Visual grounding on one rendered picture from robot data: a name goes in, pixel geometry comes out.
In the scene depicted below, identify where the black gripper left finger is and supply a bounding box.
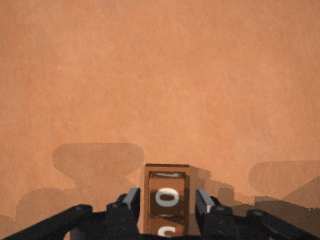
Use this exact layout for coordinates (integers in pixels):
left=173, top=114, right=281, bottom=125
left=1, top=188, right=145, bottom=240

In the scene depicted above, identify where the brown rectangular tray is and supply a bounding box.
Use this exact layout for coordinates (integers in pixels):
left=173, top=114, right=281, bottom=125
left=143, top=163, right=190, bottom=235

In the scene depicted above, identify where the brown digit cube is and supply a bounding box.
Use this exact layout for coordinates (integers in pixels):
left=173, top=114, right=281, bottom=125
left=148, top=171, right=186, bottom=215
left=148, top=214, right=185, bottom=237

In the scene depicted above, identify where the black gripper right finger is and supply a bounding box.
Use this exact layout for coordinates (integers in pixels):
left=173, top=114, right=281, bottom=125
left=195, top=189, right=320, bottom=240

